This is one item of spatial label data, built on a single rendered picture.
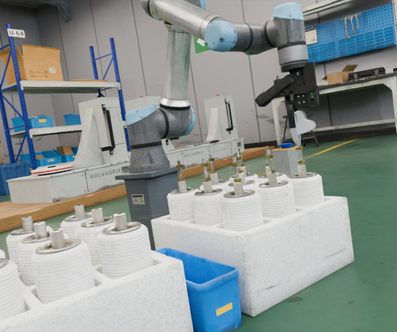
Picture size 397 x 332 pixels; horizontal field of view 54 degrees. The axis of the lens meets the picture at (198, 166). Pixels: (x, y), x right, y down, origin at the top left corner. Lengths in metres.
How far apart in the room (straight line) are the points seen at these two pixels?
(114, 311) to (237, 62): 6.31
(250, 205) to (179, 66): 0.69
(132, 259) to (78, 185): 2.26
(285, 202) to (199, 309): 0.34
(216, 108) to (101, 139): 1.83
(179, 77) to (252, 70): 5.28
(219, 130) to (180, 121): 3.21
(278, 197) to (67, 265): 0.52
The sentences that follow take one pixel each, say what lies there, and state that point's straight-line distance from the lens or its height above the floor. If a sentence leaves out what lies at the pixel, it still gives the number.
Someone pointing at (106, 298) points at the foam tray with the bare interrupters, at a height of 0.16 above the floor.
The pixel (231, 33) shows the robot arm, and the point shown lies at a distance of 1.04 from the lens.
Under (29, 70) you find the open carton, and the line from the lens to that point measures 6.11.
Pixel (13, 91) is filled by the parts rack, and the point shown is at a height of 1.41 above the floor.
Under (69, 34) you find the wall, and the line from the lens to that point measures 9.96.
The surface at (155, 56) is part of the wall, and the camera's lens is 7.95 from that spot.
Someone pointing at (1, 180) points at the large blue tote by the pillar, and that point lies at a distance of 5.29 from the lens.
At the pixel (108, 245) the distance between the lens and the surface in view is 0.73.
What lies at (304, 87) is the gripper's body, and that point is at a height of 0.48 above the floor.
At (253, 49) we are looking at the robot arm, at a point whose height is 0.61.
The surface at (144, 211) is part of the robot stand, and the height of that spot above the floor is 0.17.
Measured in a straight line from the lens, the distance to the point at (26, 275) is 0.83.
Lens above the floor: 0.41
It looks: 5 degrees down
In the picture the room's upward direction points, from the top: 9 degrees counter-clockwise
